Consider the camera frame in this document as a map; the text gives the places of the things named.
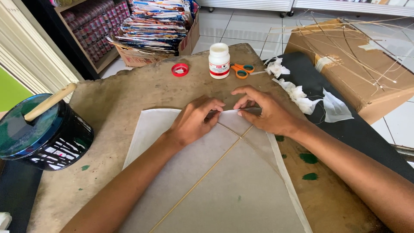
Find person's right hand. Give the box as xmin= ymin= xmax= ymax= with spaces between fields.
xmin=231 ymin=85 xmax=300 ymax=137

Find black paint can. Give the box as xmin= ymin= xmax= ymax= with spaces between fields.
xmin=0 ymin=93 xmax=95 ymax=171

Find orange handled scissors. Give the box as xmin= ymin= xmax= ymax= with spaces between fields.
xmin=230 ymin=63 xmax=255 ymax=80

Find flat white paper scrap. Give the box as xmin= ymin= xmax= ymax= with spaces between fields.
xmin=322 ymin=88 xmax=354 ymax=123

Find white door frame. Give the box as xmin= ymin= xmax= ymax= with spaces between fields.
xmin=0 ymin=0 xmax=85 ymax=103

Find pile of bamboo kite frames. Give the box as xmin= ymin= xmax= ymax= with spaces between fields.
xmin=270 ymin=11 xmax=414 ymax=98

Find white paper kite sheet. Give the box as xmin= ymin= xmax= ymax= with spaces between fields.
xmin=118 ymin=108 xmax=313 ymax=233

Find person's left hand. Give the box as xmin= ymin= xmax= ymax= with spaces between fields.
xmin=166 ymin=95 xmax=226 ymax=148

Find brown worn work board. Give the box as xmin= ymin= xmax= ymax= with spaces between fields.
xmin=27 ymin=43 xmax=390 ymax=233

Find open cardboard box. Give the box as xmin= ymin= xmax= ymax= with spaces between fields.
xmin=106 ymin=10 xmax=201 ymax=68

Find white glue bottle red label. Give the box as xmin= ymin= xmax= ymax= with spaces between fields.
xmin=208 ymin=43 xmax=231 ymax=80

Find bamboo kite spine stick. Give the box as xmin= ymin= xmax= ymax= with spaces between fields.
xmin=149 ymin=126 xmax=254 ymax=233

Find wooden handled paint brush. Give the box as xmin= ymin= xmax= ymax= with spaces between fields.
xmin=6 ymin=82 xmax=78 ymax=140

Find red bottle lid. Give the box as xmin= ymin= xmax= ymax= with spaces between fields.
xmin=171 ymin=63 xmax=189 ymax=77

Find long crumpled white paper scrap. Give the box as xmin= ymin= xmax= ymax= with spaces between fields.
xmin=273 ymin=78 xmax=324 ymax=116

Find white cabinet on castors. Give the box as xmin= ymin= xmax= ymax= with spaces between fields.
xmin=197 ymin=0 xmax=295 ymax=17
xmin=292 ymin=0 xmax=414 ymax=17

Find large taped cardboard box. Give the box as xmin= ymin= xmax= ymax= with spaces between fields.
xmin=284 ymin=19 xmax=414 ymax=125

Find stack of colourful printed kites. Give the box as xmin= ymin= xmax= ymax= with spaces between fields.
xmin=115 ymin=0 xmax=200 ymax=54

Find black mat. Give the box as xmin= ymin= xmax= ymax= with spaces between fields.
xmin=0 ymin=52 xmax=414 ymax=233

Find wooden shelf of thread spools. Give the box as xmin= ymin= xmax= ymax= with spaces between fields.
xmin=53 ymin=0 xmax=134 ymax=74

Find small white object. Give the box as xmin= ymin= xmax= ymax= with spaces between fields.
xmin=0 ymin=212 xmax=13 ymax=232

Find thin bamboo kite cross stick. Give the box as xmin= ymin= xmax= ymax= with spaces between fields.
xmin=217 ymin=122 xmax=282 ymax=177

